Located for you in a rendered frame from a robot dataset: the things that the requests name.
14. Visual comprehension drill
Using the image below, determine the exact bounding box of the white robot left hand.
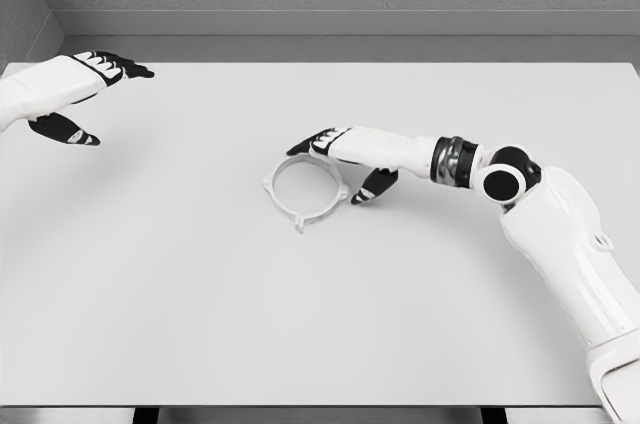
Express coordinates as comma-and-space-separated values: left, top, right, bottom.
13, 50, 156, 147

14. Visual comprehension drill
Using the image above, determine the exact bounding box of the white round pipe clamp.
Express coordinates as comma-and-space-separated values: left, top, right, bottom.
260, 153, 350, 237

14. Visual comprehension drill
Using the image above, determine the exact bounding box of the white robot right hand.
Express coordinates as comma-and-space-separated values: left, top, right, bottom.
285, 126, 417, 206

